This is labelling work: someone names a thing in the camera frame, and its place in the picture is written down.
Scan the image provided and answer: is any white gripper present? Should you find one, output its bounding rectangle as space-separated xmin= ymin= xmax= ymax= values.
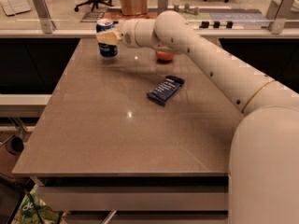
xmin=95 ymin=19 xmax=158 ymax=49

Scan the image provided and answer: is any blue pepsi can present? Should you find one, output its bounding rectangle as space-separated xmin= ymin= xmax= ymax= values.
xmin=96 ymin=19 xmax=118 ymax=58

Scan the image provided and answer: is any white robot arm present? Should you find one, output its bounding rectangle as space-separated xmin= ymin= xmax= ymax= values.
xmin=96 ymin=10 xmax=299 ymax=224

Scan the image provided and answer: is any black office chair left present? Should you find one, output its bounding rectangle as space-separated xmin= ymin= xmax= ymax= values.
xmin=74 ymin=0 xmax=112 ymax=12

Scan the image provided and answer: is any red apple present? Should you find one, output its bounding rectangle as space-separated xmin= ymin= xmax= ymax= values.
xmin=155 ymin=50 xmax=174 ymax=63

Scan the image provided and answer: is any blue snack bar wrapper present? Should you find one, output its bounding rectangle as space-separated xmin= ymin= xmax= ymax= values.
xmin=147 ymin=76 xmax=185 ymax=105

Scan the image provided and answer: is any white drawer front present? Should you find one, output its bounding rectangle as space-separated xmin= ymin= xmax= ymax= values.
xmin=37 ymin=187 xmax=228 ymax=211

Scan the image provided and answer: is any green patterned bag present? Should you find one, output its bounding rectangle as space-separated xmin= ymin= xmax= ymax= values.
xmin=10 ymin=186 xmax=67 ymax=224

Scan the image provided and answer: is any grey metal post middle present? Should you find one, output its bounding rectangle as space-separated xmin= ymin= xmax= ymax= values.
xmin=157 ymin=0 xmax=168 ymax=14

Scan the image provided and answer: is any grey metal post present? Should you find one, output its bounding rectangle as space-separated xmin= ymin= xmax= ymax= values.
xmin=268 ymin=0 xmax=295 ymax=35
xmin=32 ymin=0 xmax=56 ymax=34
xmin=157 ymin=0 xmax=168 ymax=14

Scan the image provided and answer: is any grey metal post left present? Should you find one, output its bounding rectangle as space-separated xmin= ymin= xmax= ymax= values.
xmin=32 ymin=0 xmax=56 ymax=34

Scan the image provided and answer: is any black cable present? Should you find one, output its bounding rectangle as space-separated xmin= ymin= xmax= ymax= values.
xmin=0 ymin=171 xmax=46 ymax=224

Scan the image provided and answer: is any grey metal post right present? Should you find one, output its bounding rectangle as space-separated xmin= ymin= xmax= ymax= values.
xmin=268 ymin=0 xmax=295 ymax=35

